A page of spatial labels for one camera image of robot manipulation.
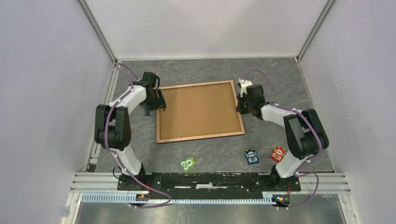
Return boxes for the wooden picture frame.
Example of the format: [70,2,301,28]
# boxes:
[156,80,246,144]

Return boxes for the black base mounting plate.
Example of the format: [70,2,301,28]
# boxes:
[117,172,301,201]

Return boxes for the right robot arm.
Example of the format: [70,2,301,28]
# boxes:
[236,79,329,190]

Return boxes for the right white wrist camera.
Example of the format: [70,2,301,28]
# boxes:
[237,78,253,97]

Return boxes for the red owl sticker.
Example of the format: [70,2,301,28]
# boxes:
[270,146,286,163]

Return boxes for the green owl sticker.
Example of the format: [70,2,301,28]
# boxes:
[179,157,197,172]

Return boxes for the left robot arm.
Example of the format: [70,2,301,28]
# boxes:
[94,72,166,190]

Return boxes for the blue owl sticker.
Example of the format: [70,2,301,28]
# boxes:
[245,148,259,165]

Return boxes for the white slotted cable duct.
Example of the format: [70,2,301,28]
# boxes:
[82,193,290,205]

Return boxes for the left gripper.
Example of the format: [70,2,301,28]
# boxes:
[139,89,167,117]

